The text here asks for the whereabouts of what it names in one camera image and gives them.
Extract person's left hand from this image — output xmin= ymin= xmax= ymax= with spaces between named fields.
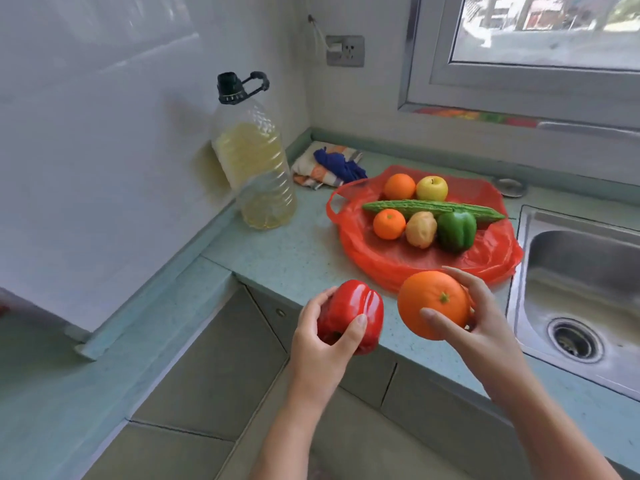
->
xmin=289 ymin=286 xmax=369 ymax=411

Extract person's right hand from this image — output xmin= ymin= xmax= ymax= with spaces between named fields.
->
xmin=419 ymin=266 xmax=531 ymax=401

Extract red bell pepper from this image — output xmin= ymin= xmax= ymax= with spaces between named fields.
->
xmin=316 ymin=279 xmax=385 ymax=357

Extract orange fruit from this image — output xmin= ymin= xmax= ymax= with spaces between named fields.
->
xmin=397 ymin=270 xmax=473 ymax=341
xmin=383 ymin=173 xmax=417 ymax=201
xmin=372 ymin=208 xmax=407 ymax=241

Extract green bell pepper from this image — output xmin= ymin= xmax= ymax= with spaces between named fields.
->
xmin=436 ymin=210 xmax=478 ymax=254

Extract red plastic bag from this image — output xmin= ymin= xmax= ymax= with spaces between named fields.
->
xmin=325 ymin=164 xmax=525 ymax=295

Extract potato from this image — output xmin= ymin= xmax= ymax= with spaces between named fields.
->
xmin=405 ymin=210 xmax=439 ymax=249

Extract green bitter gourd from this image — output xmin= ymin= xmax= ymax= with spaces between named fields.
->
xmin=361 ymin=199 xmax=507 ymax=225

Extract yellow apple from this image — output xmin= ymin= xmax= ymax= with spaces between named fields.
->
xmin=415 ymin=175 xmax=449 ymax=203

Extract metal sink drain strainer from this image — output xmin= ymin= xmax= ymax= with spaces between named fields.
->
xmin=547 ymin=317 xmax=605 ymax=365

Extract grey kitchen base cabinets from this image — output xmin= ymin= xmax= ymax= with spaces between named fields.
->
xmin=79 ymin=282 xmax=640 ymax=480

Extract stainless steel sink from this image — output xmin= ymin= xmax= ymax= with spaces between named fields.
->
xmin=505 ymin=204 xmax=640 ymax=403

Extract round metal sink cap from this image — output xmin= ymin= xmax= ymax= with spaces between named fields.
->
xmin=492 ymin=175 xmax=529 ymax=199

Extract orange striped beige towel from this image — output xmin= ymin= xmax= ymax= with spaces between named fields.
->
xmin=291 ymin=142 xmax=363 ymax=191

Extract dark blue cloth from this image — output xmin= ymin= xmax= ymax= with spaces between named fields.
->
xmin=313 ymin=147 xmax=369 ymax=185

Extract clear cooking oil bottle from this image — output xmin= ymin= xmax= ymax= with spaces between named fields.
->
xmin=211 ymin=71 xmax=299 ymax=231

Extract white framed window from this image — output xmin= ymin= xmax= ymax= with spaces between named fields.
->
xmin=397 ymin=0 xmax=640 ymax=141

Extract white power plug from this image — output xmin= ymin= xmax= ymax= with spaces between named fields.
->
xmin=307 ymin=14 xmax=343 ymax=59

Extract grey wall socket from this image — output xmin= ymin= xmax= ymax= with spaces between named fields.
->
xmin=325 ymin=34 xmax=366 ymax=68

